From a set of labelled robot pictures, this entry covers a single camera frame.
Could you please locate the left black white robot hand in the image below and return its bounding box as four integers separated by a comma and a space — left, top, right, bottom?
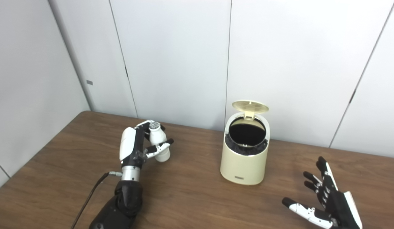
119, 120, 174, 167

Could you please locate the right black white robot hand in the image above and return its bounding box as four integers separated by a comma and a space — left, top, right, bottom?
282, 156, 363, 229

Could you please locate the small white plastic bottle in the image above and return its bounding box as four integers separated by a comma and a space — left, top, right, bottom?
148, 121, 171, 162

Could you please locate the cream-colored round bin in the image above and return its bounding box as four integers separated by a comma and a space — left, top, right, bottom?
220, 101, 270, 185

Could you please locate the cream round bin lid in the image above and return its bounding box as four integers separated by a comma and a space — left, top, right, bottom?
232, 101, 269, 120

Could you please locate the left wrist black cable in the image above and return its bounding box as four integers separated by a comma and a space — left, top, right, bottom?
71, 171, 123, 229

